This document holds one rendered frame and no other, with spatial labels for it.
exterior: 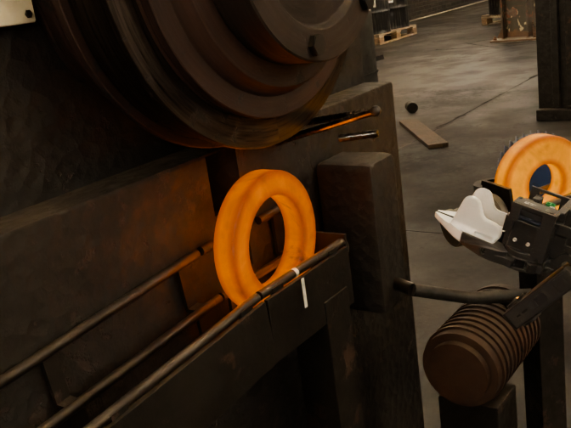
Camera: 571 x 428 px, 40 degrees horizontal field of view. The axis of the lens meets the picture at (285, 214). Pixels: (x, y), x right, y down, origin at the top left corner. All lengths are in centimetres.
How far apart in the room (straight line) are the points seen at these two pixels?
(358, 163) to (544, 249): 33
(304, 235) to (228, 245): 15
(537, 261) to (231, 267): 36
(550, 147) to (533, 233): 36
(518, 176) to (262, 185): 46
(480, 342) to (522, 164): 28
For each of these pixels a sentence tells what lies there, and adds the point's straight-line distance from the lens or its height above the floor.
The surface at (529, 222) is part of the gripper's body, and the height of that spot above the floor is 77.
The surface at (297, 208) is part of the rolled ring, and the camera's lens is 103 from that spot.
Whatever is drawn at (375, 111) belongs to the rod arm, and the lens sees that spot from 96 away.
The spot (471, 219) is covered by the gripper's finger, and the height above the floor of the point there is 76.
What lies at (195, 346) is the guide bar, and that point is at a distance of 86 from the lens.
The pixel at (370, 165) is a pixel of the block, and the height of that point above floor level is 80.
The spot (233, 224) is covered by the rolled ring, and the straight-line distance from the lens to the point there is 92.
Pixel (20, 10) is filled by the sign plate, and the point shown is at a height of 107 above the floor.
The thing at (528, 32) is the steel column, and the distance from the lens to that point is 967.
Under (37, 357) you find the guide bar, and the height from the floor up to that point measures 74.
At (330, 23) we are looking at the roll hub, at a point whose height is 101.
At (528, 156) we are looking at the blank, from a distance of 126.
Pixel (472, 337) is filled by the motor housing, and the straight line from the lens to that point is 120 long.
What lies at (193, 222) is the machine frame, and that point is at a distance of 97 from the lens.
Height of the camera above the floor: 107
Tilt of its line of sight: 17 degrees down
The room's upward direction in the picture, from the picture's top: 8 degrees counter-clockwise
